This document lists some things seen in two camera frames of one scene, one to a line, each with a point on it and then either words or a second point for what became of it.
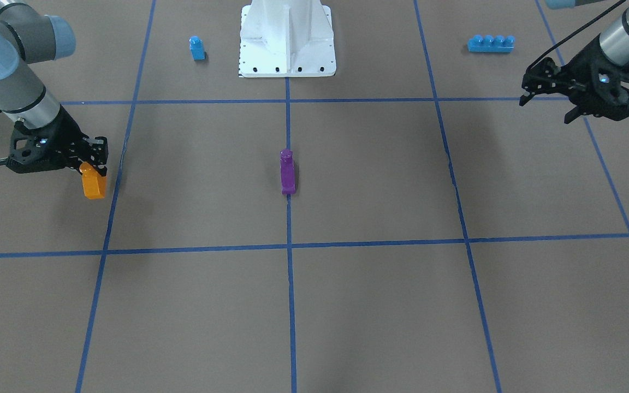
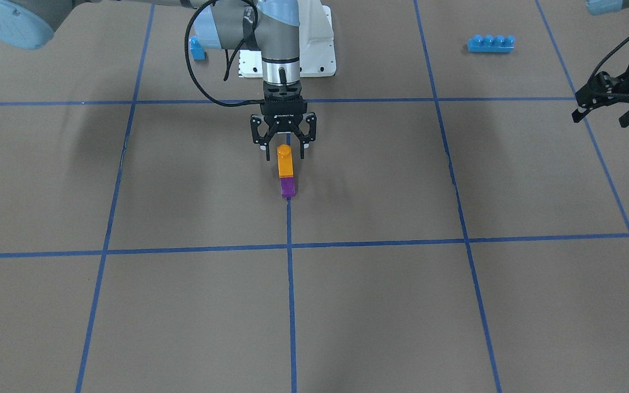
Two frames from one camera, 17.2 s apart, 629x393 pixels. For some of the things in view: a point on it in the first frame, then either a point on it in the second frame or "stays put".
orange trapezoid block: [94, 183] -> [285, 161]
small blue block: [197, 48] stays put
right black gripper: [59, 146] -> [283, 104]
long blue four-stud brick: [491, 43] stays put
